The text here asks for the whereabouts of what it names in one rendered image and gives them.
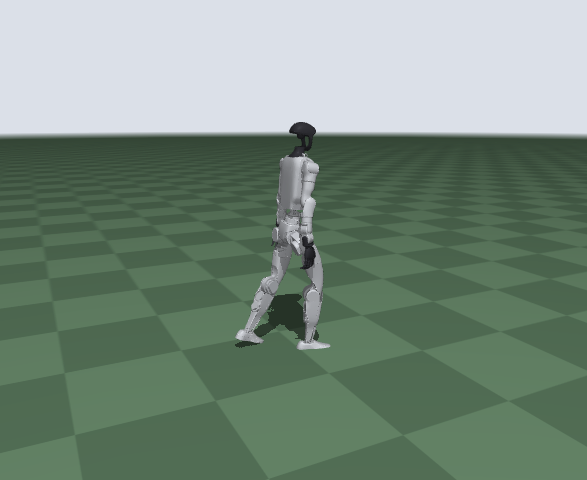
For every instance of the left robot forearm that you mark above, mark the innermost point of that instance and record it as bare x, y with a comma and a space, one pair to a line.
281, 213

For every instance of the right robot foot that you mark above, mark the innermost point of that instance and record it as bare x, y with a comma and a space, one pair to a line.
315, 345

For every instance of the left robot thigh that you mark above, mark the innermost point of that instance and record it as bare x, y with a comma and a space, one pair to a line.
280, 261

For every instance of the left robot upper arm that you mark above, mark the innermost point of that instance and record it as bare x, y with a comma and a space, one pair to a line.
280, 164

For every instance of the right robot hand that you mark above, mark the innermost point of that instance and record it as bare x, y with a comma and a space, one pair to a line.
309, 254

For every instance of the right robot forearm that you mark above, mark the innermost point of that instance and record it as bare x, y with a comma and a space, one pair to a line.
306, 218

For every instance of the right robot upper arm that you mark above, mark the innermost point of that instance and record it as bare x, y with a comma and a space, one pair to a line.
310, 171

